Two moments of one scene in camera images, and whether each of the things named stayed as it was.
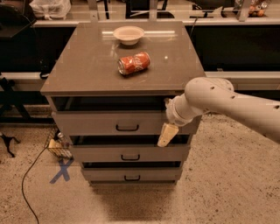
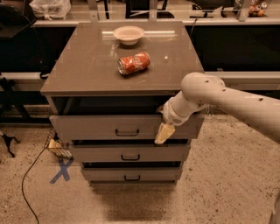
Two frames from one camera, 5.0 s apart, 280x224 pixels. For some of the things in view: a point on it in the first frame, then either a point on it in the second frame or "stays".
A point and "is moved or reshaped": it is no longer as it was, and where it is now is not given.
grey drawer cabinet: [108, 92] stays
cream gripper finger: [166, 101] → [161, 108]
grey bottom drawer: [132, 173] stays
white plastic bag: [51, 9] stays
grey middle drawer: [131, 153] stays
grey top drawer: [117, 122] is moved or reshaped
